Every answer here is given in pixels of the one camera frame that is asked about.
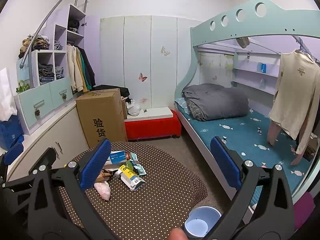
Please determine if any lilac stair shelf unit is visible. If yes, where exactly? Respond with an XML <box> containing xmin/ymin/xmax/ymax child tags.
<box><xmin>17</xmin><ymin>4</ymin><xmax>87</xmax><ymax>87</ymax></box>

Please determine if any hanging clothes row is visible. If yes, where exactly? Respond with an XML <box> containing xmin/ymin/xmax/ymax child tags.
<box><xmin>66</xmin><ymin>44</ymin><xmax>95</xmax><ymax>93</ymax></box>

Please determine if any green snack wrapper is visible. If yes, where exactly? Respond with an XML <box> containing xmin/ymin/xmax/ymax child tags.
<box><xmin>126</xmin><ymin>160</ymin><xmax>135</xmax><ymax>171</ymax></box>

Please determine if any teal fish pattern mattress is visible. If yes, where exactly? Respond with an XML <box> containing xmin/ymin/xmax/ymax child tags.
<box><xmin>175</xmin><ymin>98</ymin><xmax>311</xmax><ymax>195</ymax></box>

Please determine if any grey folded duvet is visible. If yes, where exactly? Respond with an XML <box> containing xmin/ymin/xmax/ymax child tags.
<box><xmin>182</xmin><ymin>83</ymin><xmax>249</xmax><ymax>121</ymax></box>

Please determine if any cream hanging sweater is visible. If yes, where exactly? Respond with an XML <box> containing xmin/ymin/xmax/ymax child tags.
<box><xmin>267</xmin><ymin>50</ymin><xmax>319</xmax><ymax>166</ymax></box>

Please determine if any red storage bench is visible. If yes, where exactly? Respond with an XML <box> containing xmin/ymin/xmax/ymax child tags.
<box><xmin>125</xmin><ymin>110</ymin><xmax>182</xmax><ymax>140</ymax></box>

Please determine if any torn white paper packaging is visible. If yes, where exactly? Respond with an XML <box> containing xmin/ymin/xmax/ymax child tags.
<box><xmin>95</xmin><ymin>165</ymin><xmax>118</xmax><ymax>183</ymax></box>

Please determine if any white wardrobe with butterflies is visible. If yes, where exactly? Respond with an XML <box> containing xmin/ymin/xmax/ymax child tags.
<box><xmin>96</xmin><ymin>16</ymin><xmax>199</xmax><ymax>109</ymax></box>

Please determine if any blue white medicine box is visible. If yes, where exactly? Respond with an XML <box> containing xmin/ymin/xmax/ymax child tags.
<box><xmin>108</xmin><ymin>151</ymin><xmax>127</xmax><ymax>164</ymax></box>

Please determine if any pink crumpled wrapper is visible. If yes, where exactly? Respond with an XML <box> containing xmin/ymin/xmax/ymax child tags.
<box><xmin>94</xmin><ymin>181</ymin><xmax>111</xmax><ymax>201</ymax></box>

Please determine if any white plastic bag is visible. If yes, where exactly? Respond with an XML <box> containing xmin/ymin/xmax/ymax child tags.
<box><xmin>126</xmin><ymin>99</ymin><xmax>140</xmax><ymax>116</ymax></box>

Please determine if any blue box on shelf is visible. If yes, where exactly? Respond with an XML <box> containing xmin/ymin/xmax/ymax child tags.
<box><xmin>261</xmin><ymin>63</ymin><xmax>266</xmax><ymax>73</ymax></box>

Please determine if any teal drawer cabinet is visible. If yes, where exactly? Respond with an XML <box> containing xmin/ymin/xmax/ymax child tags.
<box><xmin>15</xmin><ymin>77</ymin><xmax>73</xmax><ymax>135</ymax></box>

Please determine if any teal bunk bed frame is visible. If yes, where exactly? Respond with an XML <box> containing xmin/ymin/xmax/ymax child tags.
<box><xmin>175</xmin><ymin>0</ymin><xmax>319</xmax><ymax>205</ymax></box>

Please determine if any blue shopping bag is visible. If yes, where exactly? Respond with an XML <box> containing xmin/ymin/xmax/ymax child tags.
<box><xmin>0</xmin><ymin>115</ymin><xmax>24</xmax><ymax>151</ymax></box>

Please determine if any grey metal handrail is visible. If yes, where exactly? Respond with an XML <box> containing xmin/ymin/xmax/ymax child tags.
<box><xmin>19</xmin><ymin>0</ymin><xmax>91</xmax><ymax>69</ymax></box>

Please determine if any large brown cardboard box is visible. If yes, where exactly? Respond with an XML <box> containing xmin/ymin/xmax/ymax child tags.
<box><xmin>76</xmin><ymin>88</ymin><xmax>127</xmax><ymax>148</ymax></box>

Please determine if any yellow white small box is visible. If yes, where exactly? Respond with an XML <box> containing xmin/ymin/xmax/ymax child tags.
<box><xmin>118</xmin><ymin>165</ymin><xmax>146</xmax><ymax>191</ymax></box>

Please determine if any person's right hand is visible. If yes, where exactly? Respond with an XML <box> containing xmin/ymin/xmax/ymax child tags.
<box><xmin>168</xmin><ymin>228</ymin><xmax>188</xmax><ymax>240</ymax></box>

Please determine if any white plastic trash bin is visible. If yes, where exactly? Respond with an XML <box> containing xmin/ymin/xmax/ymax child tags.
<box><xmin>184</xmin><ymin>206</ymin><xmax>221</xmax><ymax>239</ymax></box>

